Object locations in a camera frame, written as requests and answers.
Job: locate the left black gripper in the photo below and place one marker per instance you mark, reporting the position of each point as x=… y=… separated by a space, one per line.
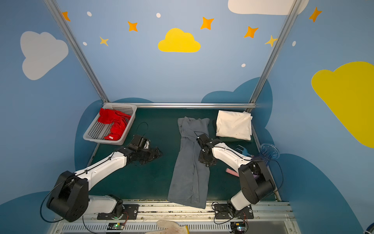
x=149 y=154

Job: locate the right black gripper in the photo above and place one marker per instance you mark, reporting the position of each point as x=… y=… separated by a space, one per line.
x=205 y=156

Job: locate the grey t shirt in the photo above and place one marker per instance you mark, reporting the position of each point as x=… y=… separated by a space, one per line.
x=189 y=184

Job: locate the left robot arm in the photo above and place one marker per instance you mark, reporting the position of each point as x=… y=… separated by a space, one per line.
x=70 y=197

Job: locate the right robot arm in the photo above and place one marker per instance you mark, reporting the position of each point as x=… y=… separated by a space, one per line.
x=256 y=182

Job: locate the red t shirt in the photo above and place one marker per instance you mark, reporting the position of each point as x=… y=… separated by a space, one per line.
x=118 y=120

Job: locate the folded white t shirt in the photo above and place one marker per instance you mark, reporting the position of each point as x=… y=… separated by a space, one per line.
x=234 y=124

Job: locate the right circuit board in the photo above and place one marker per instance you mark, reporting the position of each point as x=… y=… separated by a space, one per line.
x=238 y=227

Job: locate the circuit board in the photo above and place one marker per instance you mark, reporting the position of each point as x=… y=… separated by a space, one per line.
x=238 y=227
x=115 y=226

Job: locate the left circuit board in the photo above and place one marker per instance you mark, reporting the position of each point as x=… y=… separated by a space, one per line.
x=115 y=226

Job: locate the white work glove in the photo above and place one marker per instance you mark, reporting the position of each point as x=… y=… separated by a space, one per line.
x=170 y=227

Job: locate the purple scoop pink handle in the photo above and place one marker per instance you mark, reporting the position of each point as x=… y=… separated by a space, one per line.
x=232 y=172

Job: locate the horizontal aluminium frame bar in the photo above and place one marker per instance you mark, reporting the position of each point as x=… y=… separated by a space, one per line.
x=195 y=105

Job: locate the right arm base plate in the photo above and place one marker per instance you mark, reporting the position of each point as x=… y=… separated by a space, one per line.
x=227 y=211

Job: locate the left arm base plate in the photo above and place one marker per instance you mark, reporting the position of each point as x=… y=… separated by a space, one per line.
x=131 y=211

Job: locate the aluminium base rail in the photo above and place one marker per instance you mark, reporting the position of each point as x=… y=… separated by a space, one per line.
x=270 y=217

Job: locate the left aluminium frame post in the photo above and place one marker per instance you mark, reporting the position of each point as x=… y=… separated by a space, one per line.
x=71 y=39

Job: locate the aluminium frame post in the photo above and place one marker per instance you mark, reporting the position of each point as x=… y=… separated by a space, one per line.
x=71 y=39
x=284 y=32

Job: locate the right aluminium frame post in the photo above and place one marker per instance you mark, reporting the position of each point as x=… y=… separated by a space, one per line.
x=284 y=32

